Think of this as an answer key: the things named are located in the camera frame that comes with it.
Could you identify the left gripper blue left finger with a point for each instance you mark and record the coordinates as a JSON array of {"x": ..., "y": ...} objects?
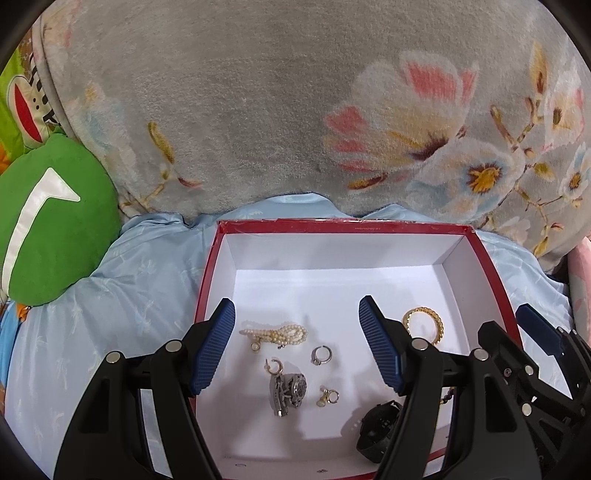
[{"x": 206, "y": 342}]

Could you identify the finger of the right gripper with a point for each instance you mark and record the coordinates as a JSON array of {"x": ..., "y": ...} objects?
[{"x": 547, "y": 337}]

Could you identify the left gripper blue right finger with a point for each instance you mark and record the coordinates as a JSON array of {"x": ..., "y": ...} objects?
[{"x": 388, "y": 356}]

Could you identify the gold twisted bangle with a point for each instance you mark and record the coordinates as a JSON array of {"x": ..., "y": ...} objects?
[{"x": 440, "y": 327}]

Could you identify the silver metal wristwatch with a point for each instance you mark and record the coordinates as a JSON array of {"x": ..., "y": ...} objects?
[{"x": 287, "y": 392}]

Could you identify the light blue palm-print sheet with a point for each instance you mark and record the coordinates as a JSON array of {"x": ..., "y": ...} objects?
[{"x": 144, "y": 293}]

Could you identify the pink white plush pillow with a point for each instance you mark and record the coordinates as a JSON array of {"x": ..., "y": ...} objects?
[{"x": 579, "y": 271}]

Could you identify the red open gift box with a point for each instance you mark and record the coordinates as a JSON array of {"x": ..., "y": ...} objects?
[{"x": 296, "y": 286}]

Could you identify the green round pillow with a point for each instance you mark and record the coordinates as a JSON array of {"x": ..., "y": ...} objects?
[{"x": 59, "y": 215}]

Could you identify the grey floral blanket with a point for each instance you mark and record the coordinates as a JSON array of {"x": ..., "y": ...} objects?
[{"x": 468, "y": 112}]

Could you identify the colourful monkey print cushion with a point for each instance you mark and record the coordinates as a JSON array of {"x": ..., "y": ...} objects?
[{"x": 27, "y": 119}]

